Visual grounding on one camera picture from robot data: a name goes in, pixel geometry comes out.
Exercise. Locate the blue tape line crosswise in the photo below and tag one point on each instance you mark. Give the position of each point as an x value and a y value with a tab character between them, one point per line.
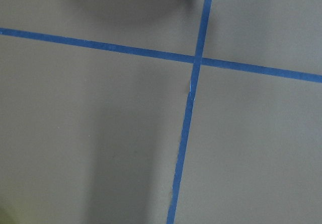
290	74

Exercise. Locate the blue tape line lengthwise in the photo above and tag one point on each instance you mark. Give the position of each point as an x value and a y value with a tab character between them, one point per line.
197	60

